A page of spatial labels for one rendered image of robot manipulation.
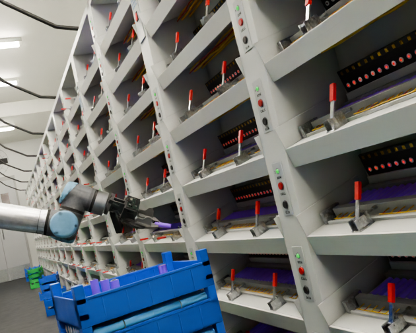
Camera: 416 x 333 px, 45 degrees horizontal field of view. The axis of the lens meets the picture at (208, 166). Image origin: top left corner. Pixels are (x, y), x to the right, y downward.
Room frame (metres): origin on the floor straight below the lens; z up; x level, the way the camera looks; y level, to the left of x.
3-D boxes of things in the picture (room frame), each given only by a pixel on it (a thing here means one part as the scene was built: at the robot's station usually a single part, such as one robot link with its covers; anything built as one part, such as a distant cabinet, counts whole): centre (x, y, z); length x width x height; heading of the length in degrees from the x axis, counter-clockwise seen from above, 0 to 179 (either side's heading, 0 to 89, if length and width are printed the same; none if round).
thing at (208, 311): (1.12, 0.22, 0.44); 0.30 x 0.20 x 0.08; 122
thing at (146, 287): (1.12, 0.22, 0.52); 0.30 x 0.20 x 0.08; 122
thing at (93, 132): (3.10, 0.58, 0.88); 0.20 x 0.09 x 1.76; 113
